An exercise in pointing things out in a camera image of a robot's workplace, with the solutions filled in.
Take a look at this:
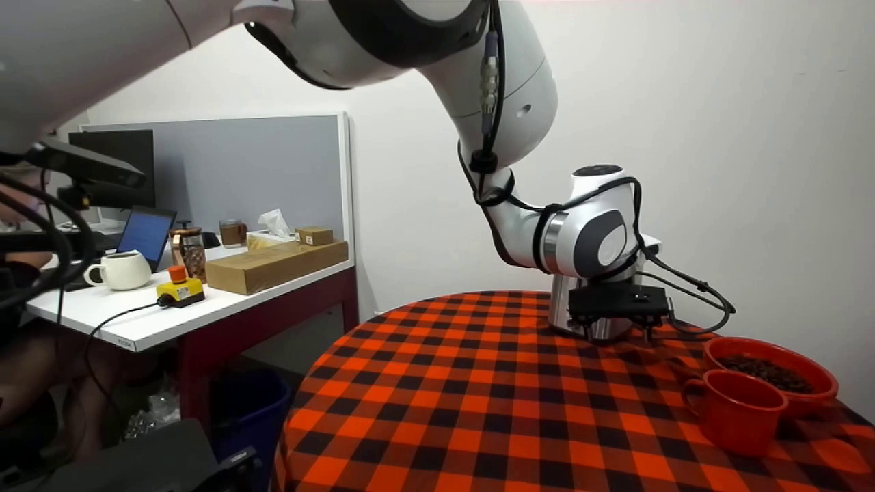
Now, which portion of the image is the white teapot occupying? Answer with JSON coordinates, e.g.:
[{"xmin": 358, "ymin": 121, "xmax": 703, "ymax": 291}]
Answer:
[{"xmin": 83, "ymin": 252, "xmax": 150, "ymax": 291}]

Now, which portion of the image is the black camera on stand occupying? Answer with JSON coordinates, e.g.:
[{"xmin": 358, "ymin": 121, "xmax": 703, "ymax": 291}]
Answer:
[{"xmin": 0, "ymin": 140, "xmax": 101, "ymax": 307}]

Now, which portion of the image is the blue bin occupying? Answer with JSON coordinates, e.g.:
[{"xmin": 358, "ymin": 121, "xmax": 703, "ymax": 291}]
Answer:
[{"xmin": 212, "ymin": 365, "xmax": 299, "ymax": 468}]

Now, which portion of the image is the white desk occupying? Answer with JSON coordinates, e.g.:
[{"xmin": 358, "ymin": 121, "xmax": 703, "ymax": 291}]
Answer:
[{"xmin": 26, "ymin": 256, "xmax": 362, "ymax": 432}]

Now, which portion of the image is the grey partition board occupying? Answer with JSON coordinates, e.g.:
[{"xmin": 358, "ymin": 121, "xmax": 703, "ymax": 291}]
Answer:
[{"xmin": 70, "ymin": 114, "xmax": 354, "ymax": 240}]

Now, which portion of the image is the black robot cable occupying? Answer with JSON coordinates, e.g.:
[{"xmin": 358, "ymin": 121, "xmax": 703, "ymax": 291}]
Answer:
[{"xmin": 454, "ymin": 133, "xmax": 740, "ymax": 342}]

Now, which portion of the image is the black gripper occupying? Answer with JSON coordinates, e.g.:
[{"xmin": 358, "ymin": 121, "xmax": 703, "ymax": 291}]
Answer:
[{"xmin": 570, "ymin": 281, "xmax": 671, "ymax": 339}]

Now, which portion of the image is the black monitor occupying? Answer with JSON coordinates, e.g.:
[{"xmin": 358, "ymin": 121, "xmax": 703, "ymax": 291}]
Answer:
[{"xmin": 70, "ymin": 129, "xmax": 156, "ymax": 208}]

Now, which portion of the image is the red bowl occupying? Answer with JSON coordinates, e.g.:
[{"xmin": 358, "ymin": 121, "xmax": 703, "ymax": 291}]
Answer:
[{"xmin": 703, "ymin": 337, "xmax": 841, "ymax": 417}]

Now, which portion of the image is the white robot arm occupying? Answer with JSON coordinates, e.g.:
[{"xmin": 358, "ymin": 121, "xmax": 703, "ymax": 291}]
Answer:
[{"xmin": 0, "ymin": 0, "xmax": 667, "ymax": 342}]

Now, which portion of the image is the open laptop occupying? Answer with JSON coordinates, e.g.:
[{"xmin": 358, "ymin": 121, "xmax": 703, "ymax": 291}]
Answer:
[{"xmin": 119, "ymin": 209, "xmax": 175, "ymax": 268}]

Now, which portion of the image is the small wooden box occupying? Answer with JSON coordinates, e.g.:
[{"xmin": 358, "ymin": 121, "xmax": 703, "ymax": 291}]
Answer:
[{"xmin": 297, "ymin": 226, "xmax": 335, "ymax": 246}]

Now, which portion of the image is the tissue box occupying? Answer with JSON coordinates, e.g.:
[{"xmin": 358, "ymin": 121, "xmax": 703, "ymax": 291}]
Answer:
[{"xmin": 247, "ymin": 208, "xmax": 299, "ymax": 252}]

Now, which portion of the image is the red mug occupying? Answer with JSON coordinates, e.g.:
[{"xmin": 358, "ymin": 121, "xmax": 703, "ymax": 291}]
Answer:
[{"xmin": 682, "ymin": 369, "xmax": 789, "ymax": 455}]

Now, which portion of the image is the flat cardboard box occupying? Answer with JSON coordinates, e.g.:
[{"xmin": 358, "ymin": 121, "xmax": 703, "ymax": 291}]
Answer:
[{"xmin": 205, "ymin": 240, "xmax": 349, "ymax": 296}]

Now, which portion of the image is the orange black checkered tablecloth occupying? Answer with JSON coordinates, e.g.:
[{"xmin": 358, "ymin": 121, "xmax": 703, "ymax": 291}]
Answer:
[{"xmin": 272, "ymin": 291, "xmax": 875, "ymax": 492}]

